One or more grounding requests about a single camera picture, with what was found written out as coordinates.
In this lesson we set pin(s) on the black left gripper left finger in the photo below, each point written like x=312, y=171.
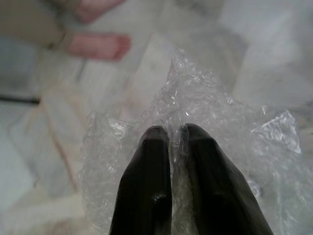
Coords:
x=144, y=186

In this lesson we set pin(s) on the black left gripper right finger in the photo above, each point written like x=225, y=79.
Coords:
x=215, y=191

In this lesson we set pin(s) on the clear bubble wrap sheet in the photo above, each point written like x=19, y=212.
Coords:
x=195, y=98

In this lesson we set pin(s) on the person's bare foot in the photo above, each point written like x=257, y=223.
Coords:
x=97, y=9
x=102, y=46

